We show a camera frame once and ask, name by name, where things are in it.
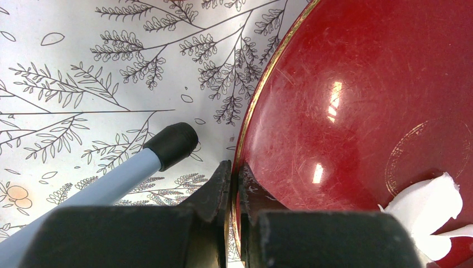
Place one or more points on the round red tray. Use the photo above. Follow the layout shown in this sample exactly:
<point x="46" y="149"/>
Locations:
<point x="361" y="100"/>

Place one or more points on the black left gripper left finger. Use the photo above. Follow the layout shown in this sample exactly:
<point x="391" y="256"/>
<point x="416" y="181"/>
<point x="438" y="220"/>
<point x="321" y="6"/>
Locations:
<point x="191" y="234"/>

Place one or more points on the floral table mat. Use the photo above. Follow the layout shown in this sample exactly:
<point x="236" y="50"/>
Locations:
<point x="85" y="84"/>

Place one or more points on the light blue music stand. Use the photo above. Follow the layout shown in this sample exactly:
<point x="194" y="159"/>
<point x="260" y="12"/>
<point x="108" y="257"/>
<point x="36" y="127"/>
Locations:
<point x="164" y="150"/>

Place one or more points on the white dough ball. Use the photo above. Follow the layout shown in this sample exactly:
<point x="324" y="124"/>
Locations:
<point x="422" y="209"/>

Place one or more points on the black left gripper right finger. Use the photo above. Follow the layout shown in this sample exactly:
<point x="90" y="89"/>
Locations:
<point x="271" y="235"/>

